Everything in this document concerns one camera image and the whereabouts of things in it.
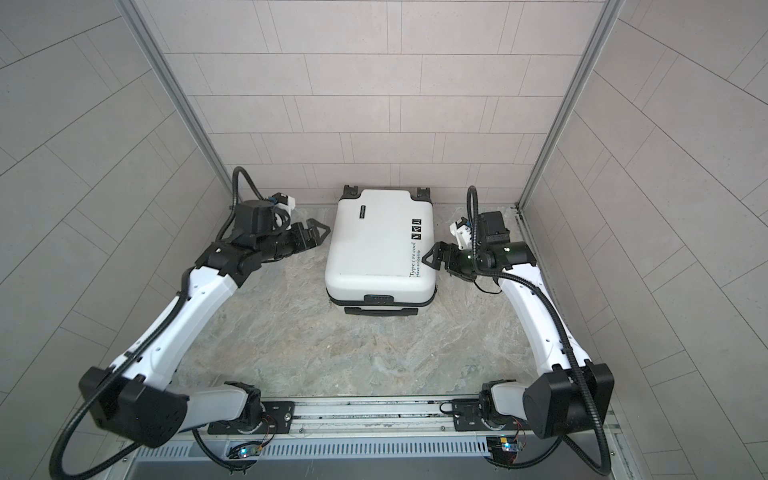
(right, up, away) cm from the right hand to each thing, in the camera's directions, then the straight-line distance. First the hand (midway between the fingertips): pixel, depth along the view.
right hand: (433, 264), depth 75 cm
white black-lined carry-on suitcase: (-14, +3, +4) cm, 15 cm away
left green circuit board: (-42, -39, -10) cm, 58 cm away
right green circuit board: (+15, -42, -7) cm, 45 cm away
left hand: (-27, +8, -1) cm, 28 cm away
